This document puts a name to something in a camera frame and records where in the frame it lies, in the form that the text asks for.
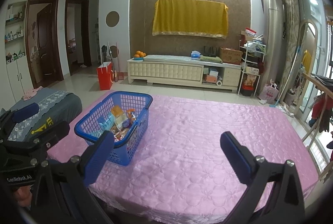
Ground pink quilted tablecloth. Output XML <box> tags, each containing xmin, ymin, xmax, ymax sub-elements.
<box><xmin>47</xmin><ymin>90</ymin><xmax>319</xmax><ymax>219</ymax></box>

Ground broom and dustpan set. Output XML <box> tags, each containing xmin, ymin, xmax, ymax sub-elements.
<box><xmin>101</xmin><ymin>42</ymin><xmax>126</xmax><ymax>82</ymax></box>

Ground red and dark clothes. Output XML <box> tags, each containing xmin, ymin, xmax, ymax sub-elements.
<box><xmin>308</xmin><ymin>95</ymin><xmax>333</xmax><ymax>133</ymax></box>

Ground blue mop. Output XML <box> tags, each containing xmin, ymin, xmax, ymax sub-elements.
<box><xmin>269</xmin><ymin>45</ymin><xmax>303</xmax><ymax>108</ymax></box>

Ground orange yellow snack packet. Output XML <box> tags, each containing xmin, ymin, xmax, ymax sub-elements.
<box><xmin>111</xmin><ymin>106</ymin><xmax>124</xmax><ymax>120</ymax></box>

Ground light blue cartoon packet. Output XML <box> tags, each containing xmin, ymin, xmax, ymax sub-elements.
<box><xmin>99</xmin><ymin>113</ymin><xmax>116</xmax><ymax>134</ymax></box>

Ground dark wooden doorway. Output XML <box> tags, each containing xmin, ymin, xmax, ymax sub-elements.
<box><xmin>65</xmin><ymin>0</ymin><xmax>92</xmax><ymax>76</ymax></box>

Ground pink shopping bag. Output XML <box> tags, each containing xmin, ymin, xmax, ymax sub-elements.
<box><xmin>258</xmin><ymin>79</ymin><xmax>279</xmax><ymax>103</ymax></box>

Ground red white cardboard box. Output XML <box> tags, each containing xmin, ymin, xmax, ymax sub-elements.
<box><xmin>241</xmin><ymin>28</ymin><xmax>258</xmax><ymax>42</ymax></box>

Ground green label clear packet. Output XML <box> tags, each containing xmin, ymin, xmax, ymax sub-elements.
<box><xmin>114</xmin><ymin>115</ymin><xmax>128</xmax><ymax>131</ymax></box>

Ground person's left hand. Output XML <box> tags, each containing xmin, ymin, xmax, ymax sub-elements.
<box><xmin>10</xmin><ymin>184</ymin><xmax>33</xmax><ymax>211</ymax></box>

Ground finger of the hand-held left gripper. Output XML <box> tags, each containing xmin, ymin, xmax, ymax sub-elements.
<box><xmin>0</xmin><ymin>103</ymin><xmax>40</xmax><ymax>136</ymax></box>
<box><xmin>0</xmin><ymin>121</ymin><xmax>71</xmax><ymax>166</ymax></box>

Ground white wall cabinet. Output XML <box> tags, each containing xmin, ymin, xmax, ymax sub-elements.
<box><xmin>5</xmin><ymin>1</ymin><xmax>34</xmax><ymax>96</ymax></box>

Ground dark wooden door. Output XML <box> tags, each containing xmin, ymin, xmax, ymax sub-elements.
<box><xmin>25</xmin><ymin>0</ymin><xmax>64</xmax><ymax>89</ymax></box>

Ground brown cardboard box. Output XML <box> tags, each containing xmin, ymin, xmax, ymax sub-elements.
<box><xmin>220</xmin><ymin>48</ymin><xmax>243</xmax><ymax>64</ymax></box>

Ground red paper bag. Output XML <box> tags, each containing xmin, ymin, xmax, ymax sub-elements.
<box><xmin>97</xmin><ymin>61</ymin><xmax>114</xmax><ymax>90</ymax></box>

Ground green folded towel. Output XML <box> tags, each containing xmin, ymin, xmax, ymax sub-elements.
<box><xmin>200</xmin><ymin>55</ymin><xmax>223</xmax><ymax>63</ymax></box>

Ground patterned beige curtain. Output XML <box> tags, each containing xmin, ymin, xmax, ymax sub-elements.
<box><xmin>276</xmin><ymin>0</ymin><xmax>299</xmax><ymax>100</ymax></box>

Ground black router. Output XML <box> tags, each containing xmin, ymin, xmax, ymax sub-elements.
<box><xmin>202</xmin><ymin>46</ymin><xmax>217</xmax><ymax>57</ymax></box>

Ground blue plastic basket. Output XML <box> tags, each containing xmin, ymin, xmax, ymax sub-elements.
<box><xmin>74</xmin><ymin>91</ymin><xmax>153</xmax><ymax>166</ymax></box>

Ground white metal shelf rack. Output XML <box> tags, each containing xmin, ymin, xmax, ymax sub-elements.
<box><xmin>238</xmin><ymin>41</ymin><xmax>266</xmax><ymax>97</ymax></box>

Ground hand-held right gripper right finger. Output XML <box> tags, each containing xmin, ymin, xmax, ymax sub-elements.
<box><xmin>220</xmin><ymin>131</ymin><xmax>306</xmax><ymax>224</ymax></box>

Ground arched standing mirror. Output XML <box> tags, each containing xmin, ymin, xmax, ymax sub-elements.
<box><xmin>286</xmin><ymin>20</ymin><xmax>323</xmax><ymax>116</ymax></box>

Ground yellow cloth cover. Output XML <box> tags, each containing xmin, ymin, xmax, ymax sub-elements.
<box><xmin>152</xmin><ymin>0</ymin><xmax>229</xmax><ymax>39</ymax></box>

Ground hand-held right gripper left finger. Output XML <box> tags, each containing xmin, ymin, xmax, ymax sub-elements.
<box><xmin>30</xmin><ymin>130</ymin><xmax>115</xmax><ymax>224</ymax></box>

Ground silver standing air conditioner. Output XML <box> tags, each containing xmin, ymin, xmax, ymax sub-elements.
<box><xmin>262</xmin><ymin>0</ymin><xmax>285</xmax><ymax>84</ymax></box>

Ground wooden chair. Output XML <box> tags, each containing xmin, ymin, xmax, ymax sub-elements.
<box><xmin>302</xmin><ymin>72</ymin><xmax>333</xmax><ymax>146</ymax></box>

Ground pink cloth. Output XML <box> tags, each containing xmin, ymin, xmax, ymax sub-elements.
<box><xmin>21</xmin><ymin>87</ymin><xmax>43</xmax><ymax>102</ymax></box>

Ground cream tv cabinet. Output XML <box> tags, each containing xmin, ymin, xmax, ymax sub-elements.
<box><xmin>127</xmin><ymin>54</ymin><xmax>242</xmax><ymax>92</ymax></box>

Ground red yellow snack packet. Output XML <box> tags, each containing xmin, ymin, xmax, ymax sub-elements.
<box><xmin>111</xmin><ymin>126</ymin><xmax>130</xmax><ymax>142</ymax></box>

